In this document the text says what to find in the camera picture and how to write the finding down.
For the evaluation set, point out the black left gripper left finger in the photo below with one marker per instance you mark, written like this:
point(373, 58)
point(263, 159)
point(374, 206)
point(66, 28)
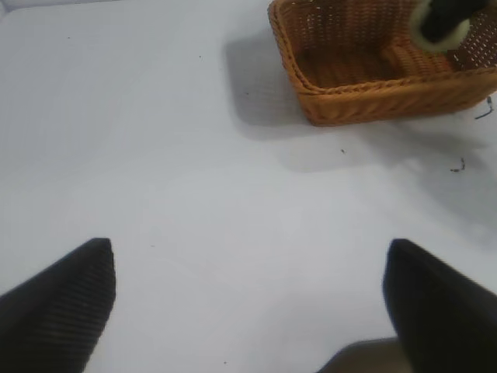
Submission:
point(54, 311)

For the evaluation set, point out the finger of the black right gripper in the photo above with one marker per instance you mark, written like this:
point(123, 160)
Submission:
point(446, 17)

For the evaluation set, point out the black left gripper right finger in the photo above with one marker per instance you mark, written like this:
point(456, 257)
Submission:
point(442, 311)

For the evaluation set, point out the pale yellow egg yolk pastry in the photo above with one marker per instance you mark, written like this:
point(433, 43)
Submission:
point(435, 47)

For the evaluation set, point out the brown woven wicker basket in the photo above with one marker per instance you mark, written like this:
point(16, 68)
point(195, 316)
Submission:
point(349, 66)

